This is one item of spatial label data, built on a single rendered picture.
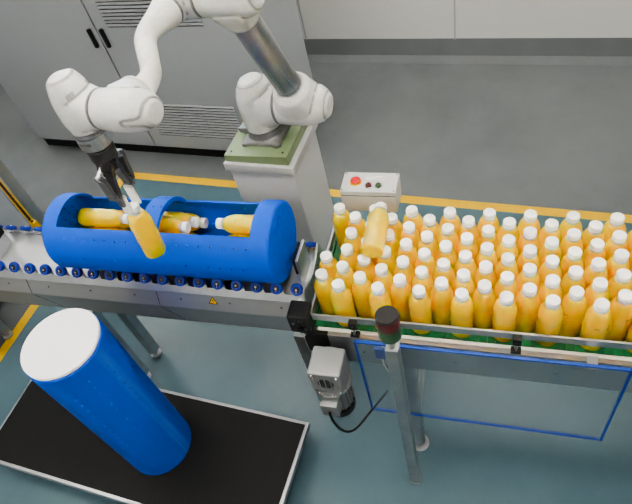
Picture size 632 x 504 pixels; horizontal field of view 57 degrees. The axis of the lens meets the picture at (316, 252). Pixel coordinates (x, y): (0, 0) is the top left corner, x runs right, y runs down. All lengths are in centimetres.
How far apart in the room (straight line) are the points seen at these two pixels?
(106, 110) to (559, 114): 316
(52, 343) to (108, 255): 35
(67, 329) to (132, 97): 98
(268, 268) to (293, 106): 66
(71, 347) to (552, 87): 340
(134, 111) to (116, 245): 77
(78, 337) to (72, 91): 90
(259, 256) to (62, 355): 73
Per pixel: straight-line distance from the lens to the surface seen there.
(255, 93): 234
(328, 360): 197
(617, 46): 461
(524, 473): 272
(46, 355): 217
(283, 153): 240
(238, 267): 194
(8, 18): 436
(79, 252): 225
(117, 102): 149
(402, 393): 190
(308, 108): 225
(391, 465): 272
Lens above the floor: 255
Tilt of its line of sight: 49 degrees down
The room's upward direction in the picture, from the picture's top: 17 degrees counter-clockwise
